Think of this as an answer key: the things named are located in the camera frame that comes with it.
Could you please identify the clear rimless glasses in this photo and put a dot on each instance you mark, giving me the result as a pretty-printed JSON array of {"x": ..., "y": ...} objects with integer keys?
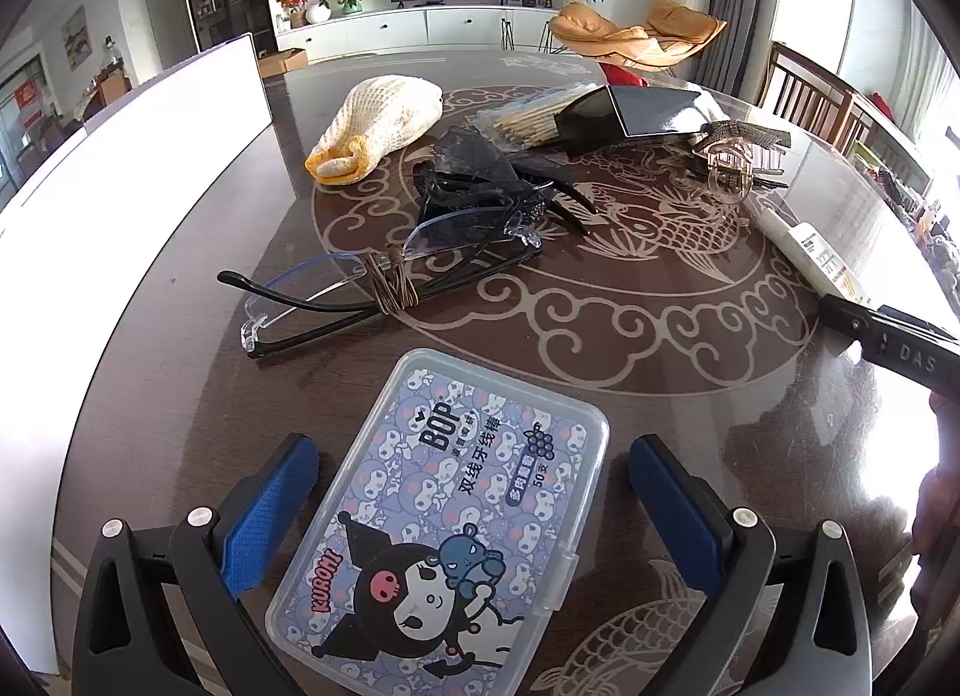
[{"x": 315, "y": 287}]

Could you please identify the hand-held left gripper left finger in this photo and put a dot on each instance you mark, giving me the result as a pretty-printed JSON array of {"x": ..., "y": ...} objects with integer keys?
[{"x": 270, "y": 508}]

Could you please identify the black slim hair clip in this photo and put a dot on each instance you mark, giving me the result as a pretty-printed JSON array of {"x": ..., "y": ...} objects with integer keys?
[{"x": 765, "y": 178}]

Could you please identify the orange lounge chair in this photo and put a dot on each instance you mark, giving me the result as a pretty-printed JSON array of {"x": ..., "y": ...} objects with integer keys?
[{"x": 600, "y": 28}]

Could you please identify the framed wall painting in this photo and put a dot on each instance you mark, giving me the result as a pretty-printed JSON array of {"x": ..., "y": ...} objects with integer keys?
[{"x": 75, "y": 40}]

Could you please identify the cartoon print plastic floss box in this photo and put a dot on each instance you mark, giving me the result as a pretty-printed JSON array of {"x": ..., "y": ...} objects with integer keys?
[{"x": 450, "y": 516}]

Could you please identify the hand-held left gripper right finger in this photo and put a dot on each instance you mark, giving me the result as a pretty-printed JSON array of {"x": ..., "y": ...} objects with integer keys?
[{"x": 675, "y": 508}]

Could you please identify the white television cabinet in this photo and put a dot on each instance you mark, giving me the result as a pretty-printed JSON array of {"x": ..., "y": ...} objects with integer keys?
[{"x": 420, "y": 28}]

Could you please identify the clear bag of wooden sticks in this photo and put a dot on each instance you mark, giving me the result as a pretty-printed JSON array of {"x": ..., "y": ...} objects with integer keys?
[{"x": 517, "y": 118}]

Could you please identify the dark wooden chair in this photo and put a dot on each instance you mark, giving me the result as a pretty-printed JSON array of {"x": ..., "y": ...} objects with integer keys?
[{"x": 795, "y": 81}]

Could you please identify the black box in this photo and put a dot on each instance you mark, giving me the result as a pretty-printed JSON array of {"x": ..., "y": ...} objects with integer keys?
[{"x": 645, "y": 111}]

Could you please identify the cream knitted glove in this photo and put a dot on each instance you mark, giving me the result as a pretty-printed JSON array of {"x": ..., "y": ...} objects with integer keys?
[{"x": 375, "y": 115}]

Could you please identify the cardboard box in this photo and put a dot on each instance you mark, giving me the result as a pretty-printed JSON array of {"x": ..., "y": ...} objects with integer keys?
[{"x": 281, "y": 62}]

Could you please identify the white container box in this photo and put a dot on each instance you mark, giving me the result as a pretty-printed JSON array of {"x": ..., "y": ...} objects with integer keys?
[{"x": 150, "y": 141}]

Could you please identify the beige clear hair claw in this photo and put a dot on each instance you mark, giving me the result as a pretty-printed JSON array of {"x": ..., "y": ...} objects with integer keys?
[{"x": 724, "y": 178}]

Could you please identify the dark glittery mesh hair clip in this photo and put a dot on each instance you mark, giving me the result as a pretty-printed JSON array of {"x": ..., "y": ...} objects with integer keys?
[{"x": 750, "y": 133}]

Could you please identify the red flowers in vase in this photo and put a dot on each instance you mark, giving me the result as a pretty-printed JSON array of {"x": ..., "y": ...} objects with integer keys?
[{"x": 294, "y": 2}]

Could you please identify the black mesh hair bow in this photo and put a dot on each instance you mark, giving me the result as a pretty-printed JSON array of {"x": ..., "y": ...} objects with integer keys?
[{"x": 465, "y": 156}]

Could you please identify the white tube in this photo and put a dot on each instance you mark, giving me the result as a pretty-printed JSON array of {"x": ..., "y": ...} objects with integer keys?
[{"x": 814, "y": 253}]

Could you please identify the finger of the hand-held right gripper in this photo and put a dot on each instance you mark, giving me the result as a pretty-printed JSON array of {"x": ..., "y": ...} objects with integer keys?
[{"x": 847, "y": 325}]

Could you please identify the red door poster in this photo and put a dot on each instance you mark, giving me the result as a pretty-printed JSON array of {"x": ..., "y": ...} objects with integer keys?
[{"x": 26, "y": 94}]

